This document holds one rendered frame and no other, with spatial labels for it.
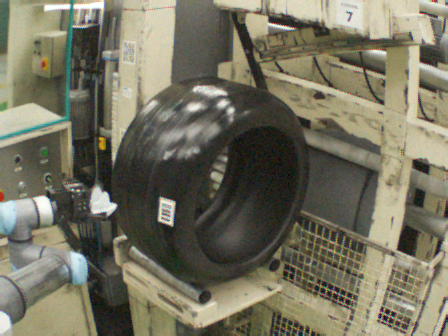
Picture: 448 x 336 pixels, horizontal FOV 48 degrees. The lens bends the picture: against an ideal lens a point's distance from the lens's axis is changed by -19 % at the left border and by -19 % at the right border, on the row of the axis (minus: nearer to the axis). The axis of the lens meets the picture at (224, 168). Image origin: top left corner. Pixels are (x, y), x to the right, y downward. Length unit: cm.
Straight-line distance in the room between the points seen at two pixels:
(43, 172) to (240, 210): 68
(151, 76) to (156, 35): 13
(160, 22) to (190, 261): 70
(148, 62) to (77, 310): 102
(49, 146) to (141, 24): 55
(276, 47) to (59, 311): 125
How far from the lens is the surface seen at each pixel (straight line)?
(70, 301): 217
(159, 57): 174
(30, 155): 191
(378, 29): 148
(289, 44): 180
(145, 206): 145
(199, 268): 154
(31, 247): 128
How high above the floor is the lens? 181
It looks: 21 degrees down
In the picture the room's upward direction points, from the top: 2 degrees clockwise
